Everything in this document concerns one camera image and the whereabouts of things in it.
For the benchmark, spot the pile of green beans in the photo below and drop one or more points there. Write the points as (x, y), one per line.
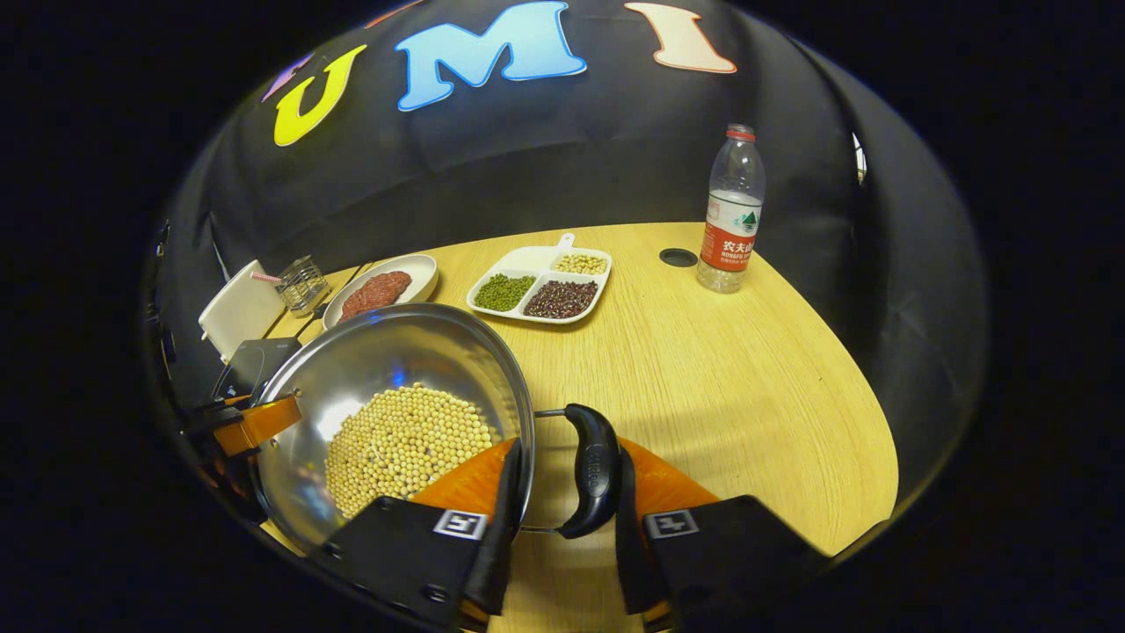
(504, 292)

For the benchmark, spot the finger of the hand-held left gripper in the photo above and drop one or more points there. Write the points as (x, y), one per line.
(259, 422)
(235, 488)

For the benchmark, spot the white divided dish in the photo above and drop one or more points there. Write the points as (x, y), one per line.
(527, 262)

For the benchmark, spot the white toaster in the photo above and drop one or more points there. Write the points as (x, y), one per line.
(237, 308)

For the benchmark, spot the black induction cooktop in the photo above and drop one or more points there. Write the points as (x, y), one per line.
(255, 360)

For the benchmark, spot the raw red meat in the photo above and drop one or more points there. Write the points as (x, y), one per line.
(376, 294)

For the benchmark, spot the pink straw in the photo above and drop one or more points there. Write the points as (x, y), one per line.
(264, 277)

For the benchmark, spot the pile of dark red beans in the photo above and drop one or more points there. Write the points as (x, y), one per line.
(561, 299)

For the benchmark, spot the white round plate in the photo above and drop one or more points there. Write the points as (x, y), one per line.
(422, 272)

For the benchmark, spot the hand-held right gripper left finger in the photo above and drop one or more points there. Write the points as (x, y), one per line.
(395, 545)

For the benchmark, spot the clear water bottle red label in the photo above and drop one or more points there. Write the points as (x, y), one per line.
(729, 246)

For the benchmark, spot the small pile of yellow beans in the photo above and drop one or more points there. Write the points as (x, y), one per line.
(581, 264)

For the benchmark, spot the black backdrop cloth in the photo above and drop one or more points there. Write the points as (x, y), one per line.
(527, 158)

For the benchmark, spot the black table grommet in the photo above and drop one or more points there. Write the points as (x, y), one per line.
(678, 258)

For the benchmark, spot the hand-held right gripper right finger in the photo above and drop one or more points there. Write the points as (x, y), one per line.
(729, 554)

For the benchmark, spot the pile of soybeans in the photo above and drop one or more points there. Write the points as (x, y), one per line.
(404, 448)

